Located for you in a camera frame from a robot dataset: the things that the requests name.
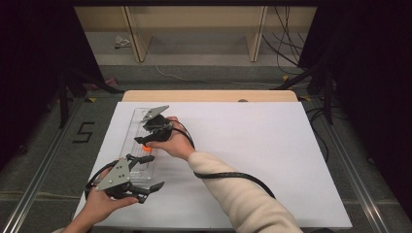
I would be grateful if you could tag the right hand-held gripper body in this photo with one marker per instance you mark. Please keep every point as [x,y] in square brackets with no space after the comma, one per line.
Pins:
[162,129]

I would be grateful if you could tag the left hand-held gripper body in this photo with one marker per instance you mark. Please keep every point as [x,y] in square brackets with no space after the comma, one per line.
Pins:
[115,176]

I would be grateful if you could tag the orange ball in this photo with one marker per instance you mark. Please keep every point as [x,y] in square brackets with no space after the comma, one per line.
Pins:
[146,149]

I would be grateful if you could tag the clear plastic tray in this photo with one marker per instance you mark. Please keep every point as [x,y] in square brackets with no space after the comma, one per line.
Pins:
[129,145]

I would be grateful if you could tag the person's right hand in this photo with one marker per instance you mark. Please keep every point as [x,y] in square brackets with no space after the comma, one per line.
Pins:
[179,144]

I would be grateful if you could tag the person's left hand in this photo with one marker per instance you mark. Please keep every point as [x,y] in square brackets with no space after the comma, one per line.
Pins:
[98,207]

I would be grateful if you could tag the pink crumpled thing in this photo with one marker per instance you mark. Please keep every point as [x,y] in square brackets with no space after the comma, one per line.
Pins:
[110,82]

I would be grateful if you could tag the yellow tape piece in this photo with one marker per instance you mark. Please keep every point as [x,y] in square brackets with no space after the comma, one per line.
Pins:
[285,77]
[305,98]
[92,99]

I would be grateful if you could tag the black tripod stand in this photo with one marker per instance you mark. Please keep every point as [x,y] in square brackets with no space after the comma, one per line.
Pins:
[63,103]
[328,103]

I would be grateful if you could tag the light wooden shelf unit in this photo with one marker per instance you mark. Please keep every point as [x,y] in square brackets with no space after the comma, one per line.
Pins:
[136,39]

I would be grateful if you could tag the grey crumpled thing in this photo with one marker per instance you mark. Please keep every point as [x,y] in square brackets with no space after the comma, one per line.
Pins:
[121,42]

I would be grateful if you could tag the white table sheet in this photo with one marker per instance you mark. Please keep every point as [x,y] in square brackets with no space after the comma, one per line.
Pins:
[259,145]

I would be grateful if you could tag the dark curtain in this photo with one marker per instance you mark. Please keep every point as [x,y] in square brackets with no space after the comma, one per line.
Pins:
[372,81]
[32,64]

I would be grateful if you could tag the metal floor rail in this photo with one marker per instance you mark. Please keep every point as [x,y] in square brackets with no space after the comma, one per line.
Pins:
[356,184]
[35,184]

